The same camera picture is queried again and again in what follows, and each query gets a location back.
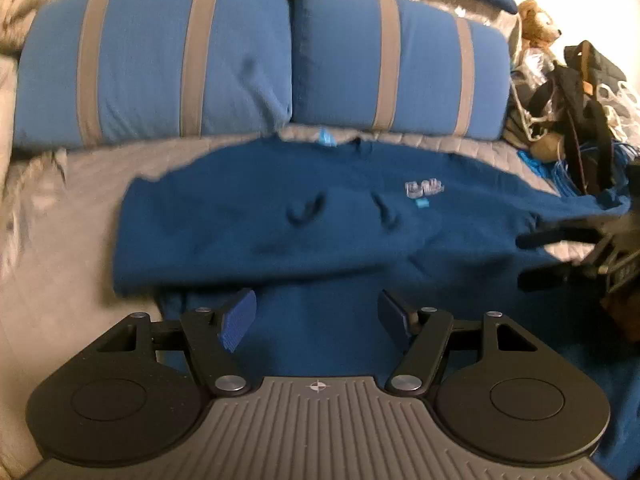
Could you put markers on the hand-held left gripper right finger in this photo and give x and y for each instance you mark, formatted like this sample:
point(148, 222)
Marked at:
point(393, 318)

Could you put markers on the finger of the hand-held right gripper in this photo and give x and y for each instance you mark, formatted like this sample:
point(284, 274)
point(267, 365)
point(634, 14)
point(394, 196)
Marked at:
point(550, 276)
point(555, 236)

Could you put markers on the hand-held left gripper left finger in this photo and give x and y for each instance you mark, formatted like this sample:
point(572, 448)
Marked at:
point(238, 321)

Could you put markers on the dark teal sweatshirt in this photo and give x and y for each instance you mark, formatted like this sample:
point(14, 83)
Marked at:
point(310, 220)

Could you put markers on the blue fringed cloth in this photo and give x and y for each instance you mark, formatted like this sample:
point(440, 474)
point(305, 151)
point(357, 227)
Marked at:
point(560, 172)

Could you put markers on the small tan plush toy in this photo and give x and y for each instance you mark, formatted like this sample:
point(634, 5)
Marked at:
point(546, 146)

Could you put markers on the white plastic rings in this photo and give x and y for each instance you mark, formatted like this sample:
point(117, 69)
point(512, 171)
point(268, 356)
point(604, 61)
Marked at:
point(617, 105)

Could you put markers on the brown teddy bear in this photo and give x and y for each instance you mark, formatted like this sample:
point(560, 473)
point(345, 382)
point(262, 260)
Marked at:
point(536, 22)

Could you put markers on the grey bed sheet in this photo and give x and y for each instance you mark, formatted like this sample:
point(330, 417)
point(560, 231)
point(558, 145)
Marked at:
point(35, 195)

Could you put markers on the stained blue grey-striped pillow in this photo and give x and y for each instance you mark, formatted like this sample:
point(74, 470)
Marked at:
point(150, 65)

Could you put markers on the grey furry blanket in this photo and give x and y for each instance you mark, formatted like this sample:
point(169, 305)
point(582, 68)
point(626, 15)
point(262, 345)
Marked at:
point(25, 5)

